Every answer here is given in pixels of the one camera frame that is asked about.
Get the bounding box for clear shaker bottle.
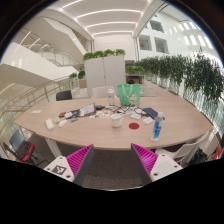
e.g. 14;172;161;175
106;88;116;107

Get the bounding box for white power strip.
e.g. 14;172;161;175
44;118;55;131

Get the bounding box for colourful sticker sheet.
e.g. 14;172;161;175
89;110;112;119

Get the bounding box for white printed mug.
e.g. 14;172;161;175
110;113;125;129

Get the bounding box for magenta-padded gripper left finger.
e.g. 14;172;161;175
43;143;95;187

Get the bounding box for round red coaster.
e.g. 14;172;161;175
128;122;140;131

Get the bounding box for white cabinet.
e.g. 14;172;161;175
83;54;127;98

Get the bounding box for red and black office chair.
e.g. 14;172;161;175
2;129;41;165

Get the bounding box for green plants atop cabinet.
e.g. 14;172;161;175
82;48;127;62

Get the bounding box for clear blue-labelled water bottle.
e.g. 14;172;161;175
150;111;166;142

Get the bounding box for low planter with plants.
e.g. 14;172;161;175
125;65;146;84

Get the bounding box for row of green hedge plants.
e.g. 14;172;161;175
134;49;224;104

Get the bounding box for white slatted chair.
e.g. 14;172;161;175
154;129;214;168

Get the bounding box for open grey booklet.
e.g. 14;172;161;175
78;102;98;118

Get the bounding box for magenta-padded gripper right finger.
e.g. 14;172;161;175
130;143;184;186

